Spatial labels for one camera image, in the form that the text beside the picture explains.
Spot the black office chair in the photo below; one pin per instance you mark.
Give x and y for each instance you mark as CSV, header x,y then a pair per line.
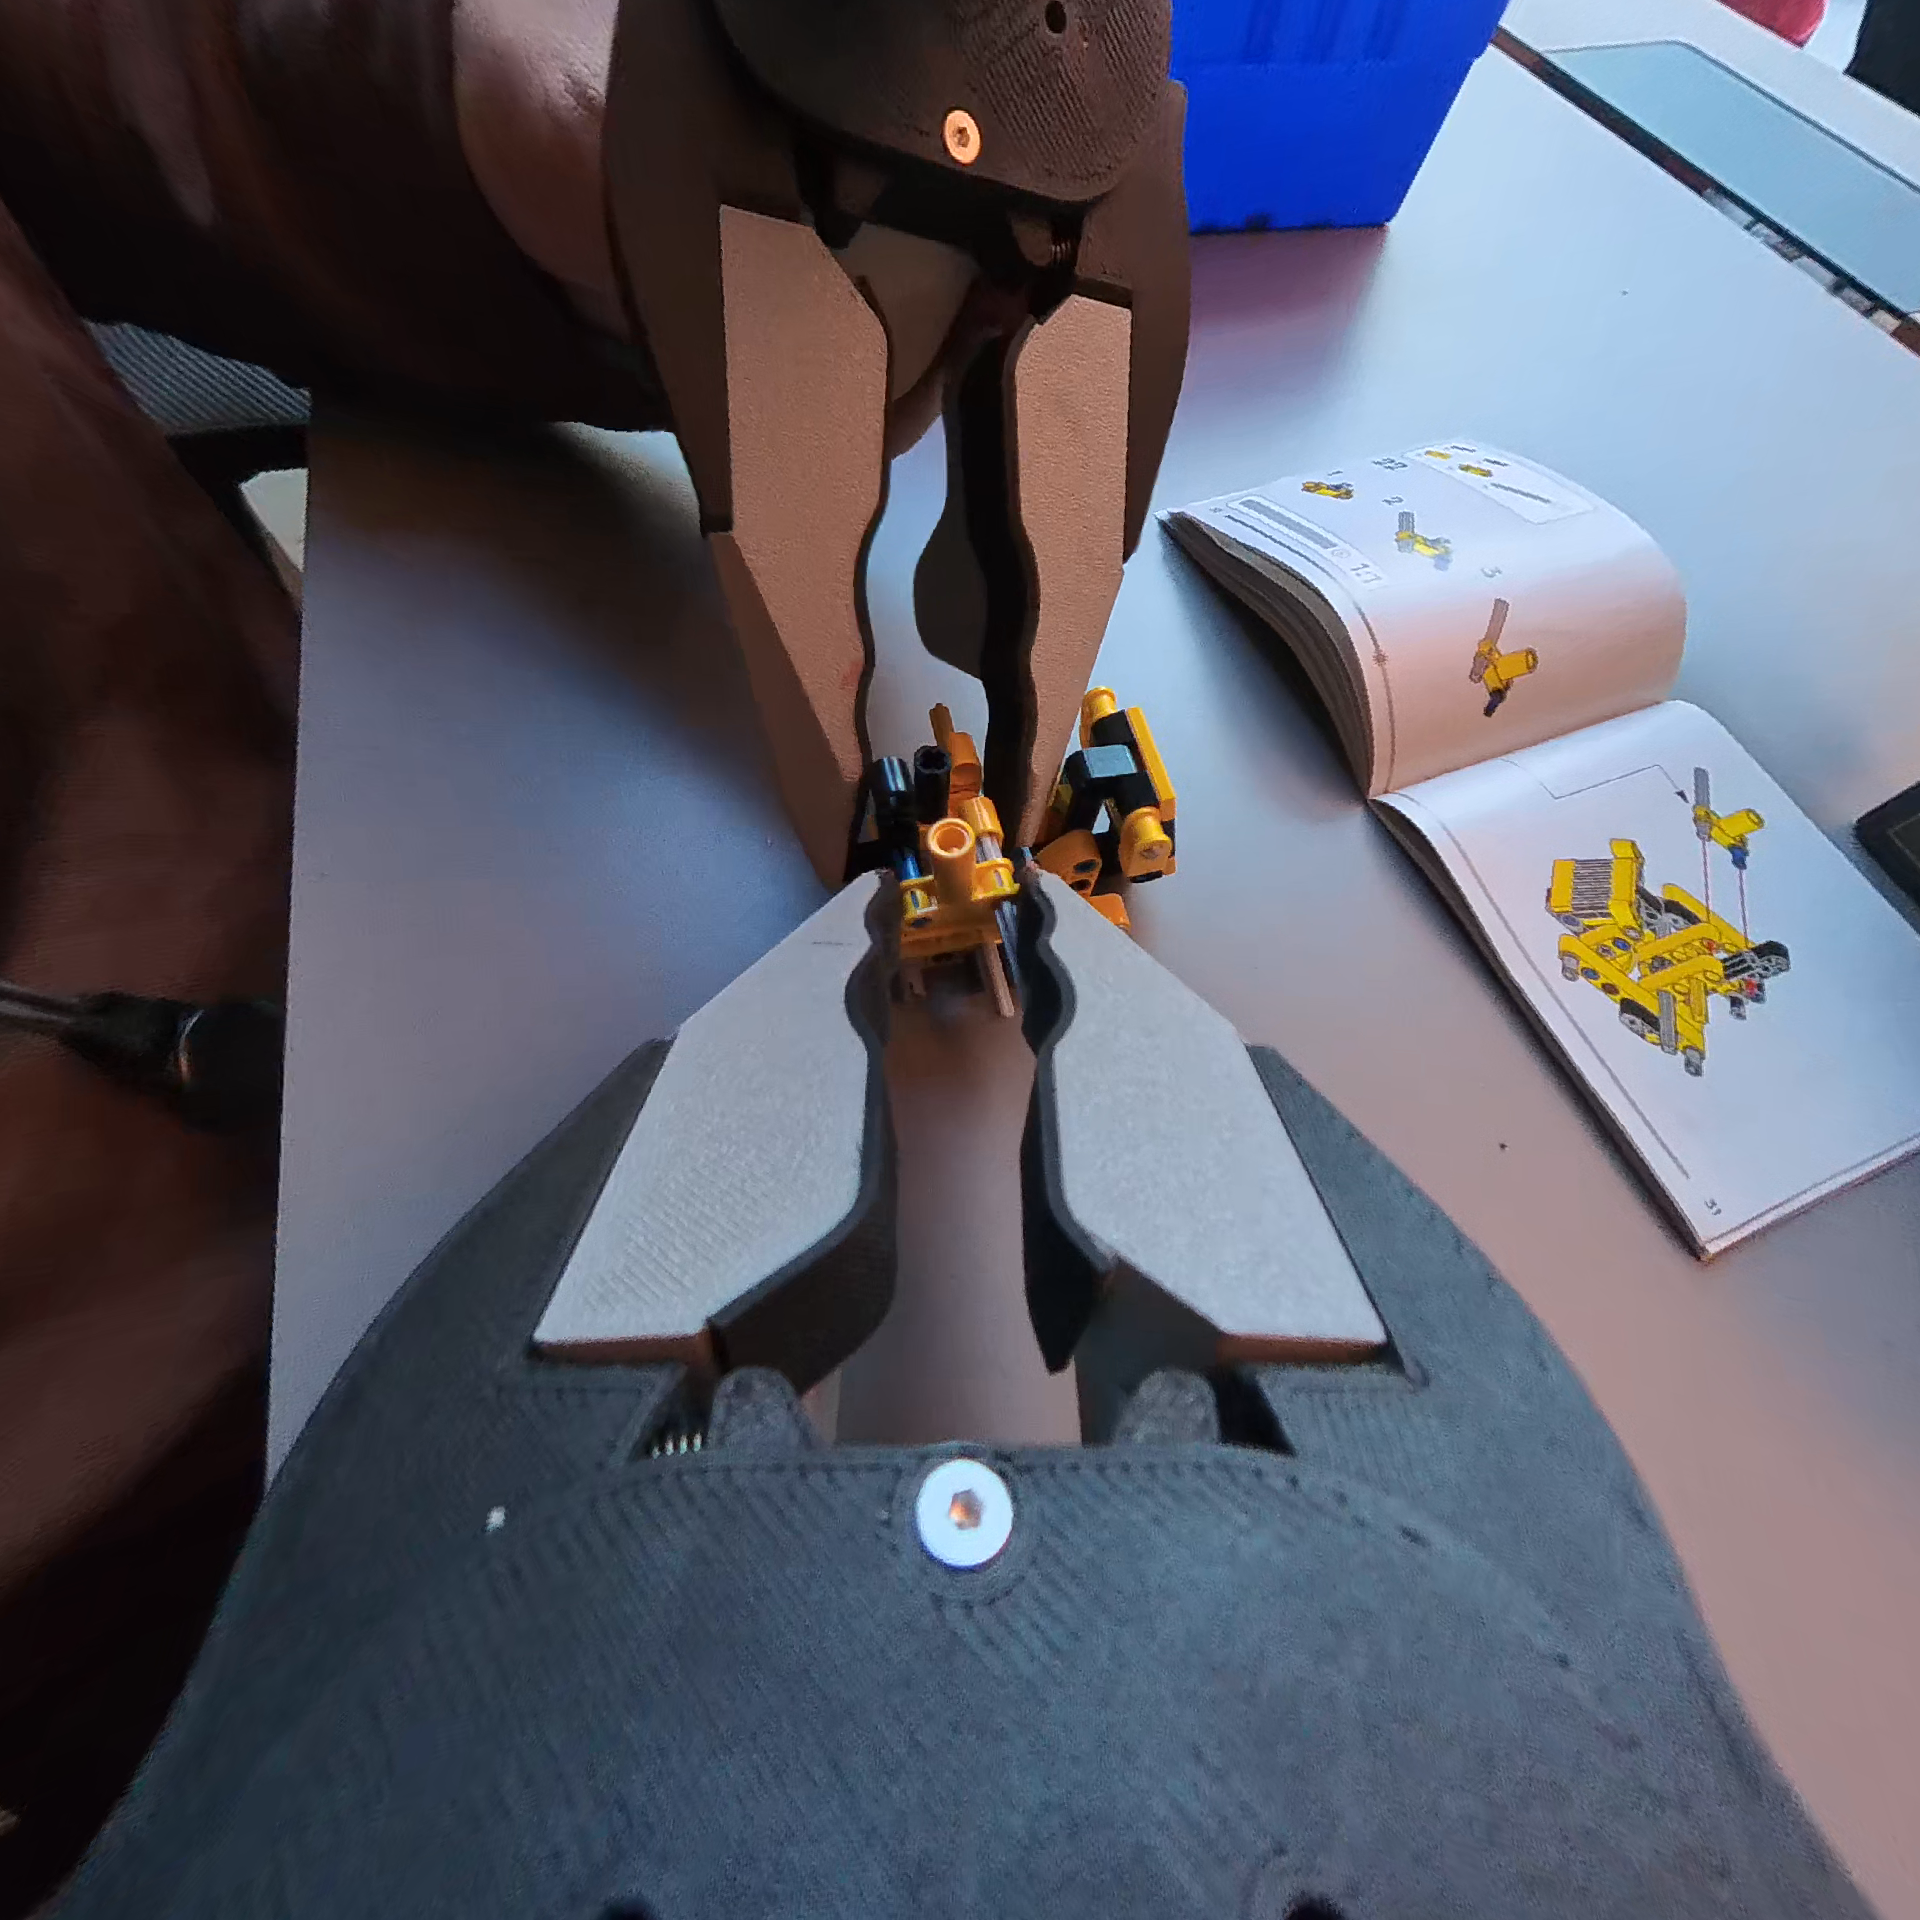
x,y
210,383

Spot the yellow black lego vehicle model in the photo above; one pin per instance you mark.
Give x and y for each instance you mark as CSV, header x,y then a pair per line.
x,y
1119,781

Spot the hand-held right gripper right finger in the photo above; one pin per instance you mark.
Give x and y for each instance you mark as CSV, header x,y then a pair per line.
x,y
1185,1185

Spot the black flat device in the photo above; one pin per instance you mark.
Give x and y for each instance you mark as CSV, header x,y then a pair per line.
x,y
1894,855

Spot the person's left forearm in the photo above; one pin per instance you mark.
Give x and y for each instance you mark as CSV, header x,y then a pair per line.
x,y
270,195

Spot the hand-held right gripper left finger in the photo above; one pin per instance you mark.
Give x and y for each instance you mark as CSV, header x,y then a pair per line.
x,y
734,1185

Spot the person's left hand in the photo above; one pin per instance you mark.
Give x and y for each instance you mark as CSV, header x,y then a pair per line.
x,y
532,137

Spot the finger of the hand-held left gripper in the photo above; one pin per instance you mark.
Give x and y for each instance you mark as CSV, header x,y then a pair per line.
x,y
796,524
1073,511

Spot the red bag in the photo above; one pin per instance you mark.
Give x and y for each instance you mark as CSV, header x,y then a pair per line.
x,y
1786,14

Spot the person's brown shirt torso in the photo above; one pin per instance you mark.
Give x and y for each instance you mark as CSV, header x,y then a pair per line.
x,y
135,751

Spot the open lego instruction booklet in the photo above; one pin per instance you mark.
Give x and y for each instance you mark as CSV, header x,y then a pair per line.
x,y
1546,629

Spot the small yellow lego axle assembly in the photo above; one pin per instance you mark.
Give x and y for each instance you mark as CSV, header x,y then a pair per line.
x,y
950,863

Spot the blue plastic bin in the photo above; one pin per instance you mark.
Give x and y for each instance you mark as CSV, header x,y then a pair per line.
x,y
1320,119

